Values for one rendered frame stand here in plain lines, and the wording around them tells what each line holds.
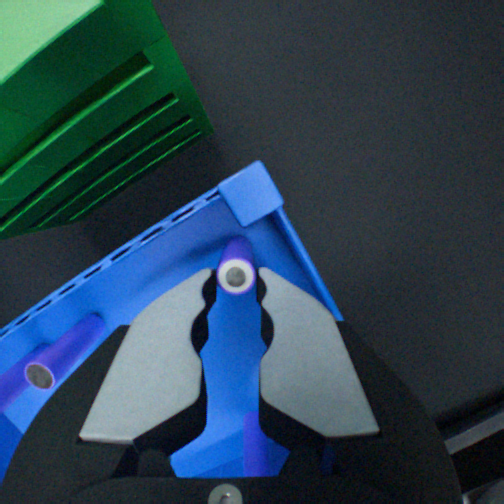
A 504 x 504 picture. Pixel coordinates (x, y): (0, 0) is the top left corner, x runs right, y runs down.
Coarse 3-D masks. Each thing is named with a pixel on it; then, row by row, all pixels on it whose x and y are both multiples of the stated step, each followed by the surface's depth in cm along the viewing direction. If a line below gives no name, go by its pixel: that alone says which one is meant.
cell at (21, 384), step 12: (36, 348) 19; (24, 360) 17; (12, 372) 16; (24, 372) 17; (0, 384) 15; (12, 384) 15; (24, 384) 16; (0, 396) 14; (12, 396) 15; (0, 408) 14
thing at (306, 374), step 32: (256, 288) 12; (288, 288) 11; (288, 320) 9; (320, 320) 9; (288, 352) 8; (320, 352) 8; (288, 384) 7; (320, 384) 7; (352, 384) 7; (288, 416) 6; (320, 416) 6; (352, 416) 6; (288, 448) 7; (320, 448) 6
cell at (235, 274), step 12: (228, 240) 18; (240, 240) 17; (228, 252) 14; (240, 252) 14; (252, 252) 16; (228, 264) 13; (240, 264) 13; (252, 264) 13; (216, 276) 13; (228, 276) 13; (240, 276) 13; (252, 276) 13; (228, 288) 13; (240, 288) 13
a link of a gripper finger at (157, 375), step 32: (192, 288) 11; (160, 320) 9; (192, 320) 9; (128, 352) 8; (160, 352) 8; (192, 352) 8; (128, 384) 7; (160, 384) 7; (192, 384) 7; (96, 416) 6; (128, 416) 6; (160, 416) 6; (192, 416) 7; (160, 448) 6
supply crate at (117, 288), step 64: (256, 192) 11; (128, 256) 14; (192, 256) 19; (256, 256) 19; (64, 320) 20; (128, 320) 20; (256, 320) 20; (256, 384) 21; (0, 448) 19; (192, 448) 23
